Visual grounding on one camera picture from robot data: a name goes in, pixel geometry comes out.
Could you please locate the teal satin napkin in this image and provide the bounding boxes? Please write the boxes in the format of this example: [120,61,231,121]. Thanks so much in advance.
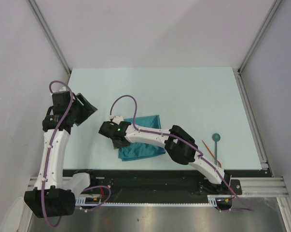
[118,115,166,161]

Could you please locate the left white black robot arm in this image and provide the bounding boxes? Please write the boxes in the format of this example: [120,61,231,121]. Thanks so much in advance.
[24,90,97,218]

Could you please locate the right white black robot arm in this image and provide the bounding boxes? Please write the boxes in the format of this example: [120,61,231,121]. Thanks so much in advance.
[98,119,231,194]

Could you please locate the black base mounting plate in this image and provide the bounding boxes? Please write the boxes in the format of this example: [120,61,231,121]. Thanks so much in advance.
[63,169,242,203]

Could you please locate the orange plastic knife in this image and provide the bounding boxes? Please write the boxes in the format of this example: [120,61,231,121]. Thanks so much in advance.
[202,140,222,167]

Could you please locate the teal plastic spoon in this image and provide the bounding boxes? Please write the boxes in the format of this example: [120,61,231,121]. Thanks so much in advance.
[212,133,222,167]

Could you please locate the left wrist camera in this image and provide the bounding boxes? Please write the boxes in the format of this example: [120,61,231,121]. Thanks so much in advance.
[58,87,68,92]

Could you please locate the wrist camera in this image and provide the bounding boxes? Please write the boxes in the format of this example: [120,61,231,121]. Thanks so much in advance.
[109,115,124,125]
[58,87,68,92]

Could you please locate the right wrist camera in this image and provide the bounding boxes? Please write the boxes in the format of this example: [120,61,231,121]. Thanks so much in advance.
[109,115,124,125]

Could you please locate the left aluminium frame post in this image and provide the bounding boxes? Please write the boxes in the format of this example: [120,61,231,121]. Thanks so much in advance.
[26,0,72,76]

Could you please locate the aluminium frame post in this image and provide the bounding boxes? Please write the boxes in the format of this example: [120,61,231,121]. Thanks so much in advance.
[26,0,72,76]
[237,0,284,74]

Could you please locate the white slotted cable duct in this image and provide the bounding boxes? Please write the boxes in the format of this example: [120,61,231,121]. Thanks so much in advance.
[75,196,233,211]

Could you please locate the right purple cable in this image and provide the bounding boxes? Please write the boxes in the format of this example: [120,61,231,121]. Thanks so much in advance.
[110,94,254,212]

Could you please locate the right aluminium frame post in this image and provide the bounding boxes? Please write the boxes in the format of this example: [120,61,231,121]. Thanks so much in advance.
[237,0,284,74]

